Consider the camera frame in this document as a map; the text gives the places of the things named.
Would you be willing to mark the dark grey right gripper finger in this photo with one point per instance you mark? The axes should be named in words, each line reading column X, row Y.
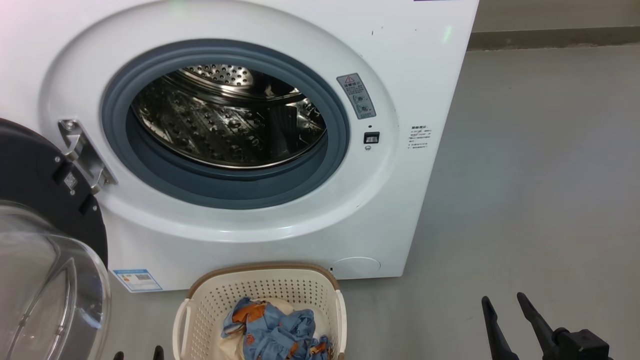
column 537, row 325
column 497, row 335

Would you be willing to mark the blue cartoon print garment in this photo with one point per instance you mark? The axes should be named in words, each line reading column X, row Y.
column 275, row 330

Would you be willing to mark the cream plain garment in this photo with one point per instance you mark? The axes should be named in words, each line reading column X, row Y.
column 284, row 306

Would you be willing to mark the black glass washer door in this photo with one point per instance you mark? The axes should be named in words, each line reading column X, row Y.
column 30, row 170

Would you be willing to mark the metal door hinge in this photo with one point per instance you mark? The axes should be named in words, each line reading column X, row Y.
column 85, row 155

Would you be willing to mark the stainless steel washing machine drum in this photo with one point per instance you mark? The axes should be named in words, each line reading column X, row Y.
column 215, row 130

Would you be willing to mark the black door lock socket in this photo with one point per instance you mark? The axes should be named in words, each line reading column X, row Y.
column 371, row 137

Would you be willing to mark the white front-load washing machine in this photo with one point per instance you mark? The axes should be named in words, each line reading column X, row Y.
column 390, row 60

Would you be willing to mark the blue energy label sticker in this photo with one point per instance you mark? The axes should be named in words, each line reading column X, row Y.
column 137, row 280

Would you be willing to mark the cream perforated laundry basket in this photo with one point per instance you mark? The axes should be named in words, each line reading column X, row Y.
column 280, row 285

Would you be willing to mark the round white filter cover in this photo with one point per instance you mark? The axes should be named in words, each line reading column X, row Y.
column 356, row 267

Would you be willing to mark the small printed text label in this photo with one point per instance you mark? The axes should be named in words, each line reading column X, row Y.
column 419, row 137

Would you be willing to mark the grey warning sticker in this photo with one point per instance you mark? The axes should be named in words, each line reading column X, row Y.
column 356, row 96

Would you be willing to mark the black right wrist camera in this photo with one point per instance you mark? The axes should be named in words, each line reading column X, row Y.
column 585, row 347

